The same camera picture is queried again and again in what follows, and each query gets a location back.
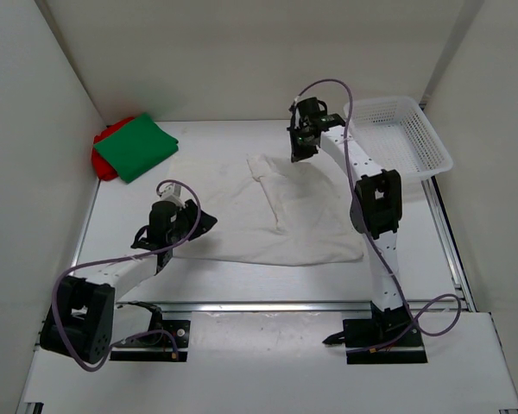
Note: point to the green t shirt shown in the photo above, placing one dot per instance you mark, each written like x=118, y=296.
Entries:
x=137, y=147

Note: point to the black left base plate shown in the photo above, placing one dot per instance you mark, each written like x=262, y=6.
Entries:
x=155, y=340

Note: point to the red t shirt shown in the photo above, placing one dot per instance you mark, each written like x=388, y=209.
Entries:
x=102, y=167

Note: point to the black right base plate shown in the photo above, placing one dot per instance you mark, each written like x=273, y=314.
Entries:
x=388, y=337

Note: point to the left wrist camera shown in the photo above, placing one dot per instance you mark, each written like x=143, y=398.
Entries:
x=171, y=193

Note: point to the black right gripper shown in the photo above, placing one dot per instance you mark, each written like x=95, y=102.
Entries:
x=297, y=153

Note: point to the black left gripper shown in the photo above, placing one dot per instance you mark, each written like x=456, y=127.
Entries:
x=186, y=212

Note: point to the white cloth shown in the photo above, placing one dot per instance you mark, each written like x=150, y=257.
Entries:
x=270, y=212

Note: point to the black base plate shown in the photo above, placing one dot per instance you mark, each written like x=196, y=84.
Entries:
x=388, y=337
x=155, y=340

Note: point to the white plastic basket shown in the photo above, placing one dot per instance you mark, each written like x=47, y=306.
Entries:
x=397, y=135

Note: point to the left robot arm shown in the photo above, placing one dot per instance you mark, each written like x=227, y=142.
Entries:
x=84, y=321

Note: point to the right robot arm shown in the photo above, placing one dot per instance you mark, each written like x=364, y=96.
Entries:
x=376, y=193

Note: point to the aluminium rail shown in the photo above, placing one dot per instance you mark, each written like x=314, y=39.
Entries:
x=314, y=306

